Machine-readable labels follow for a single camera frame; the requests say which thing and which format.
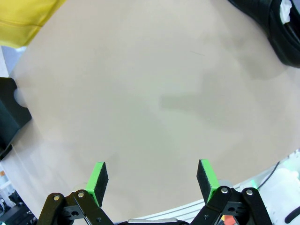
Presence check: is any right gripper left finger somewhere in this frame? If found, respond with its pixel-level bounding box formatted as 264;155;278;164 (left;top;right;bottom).
38;161;116;225

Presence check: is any black smooth leather shoe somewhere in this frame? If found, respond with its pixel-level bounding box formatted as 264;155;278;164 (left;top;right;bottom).
228;0;300;69

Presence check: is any black shoe stand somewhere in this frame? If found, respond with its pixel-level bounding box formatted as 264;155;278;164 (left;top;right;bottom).
0;77;33;159

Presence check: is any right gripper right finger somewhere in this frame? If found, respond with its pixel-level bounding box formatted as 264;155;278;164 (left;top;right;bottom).
190;158;274;225

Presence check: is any white paper shoe stuffing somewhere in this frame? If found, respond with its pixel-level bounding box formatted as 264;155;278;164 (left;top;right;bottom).
280;0;294;24

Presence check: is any person in yellow hoodie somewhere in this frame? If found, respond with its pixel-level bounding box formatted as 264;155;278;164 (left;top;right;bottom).
0;0;58;47

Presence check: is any aluminium frame rail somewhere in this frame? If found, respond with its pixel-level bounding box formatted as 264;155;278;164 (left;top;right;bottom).
140;150;300;222

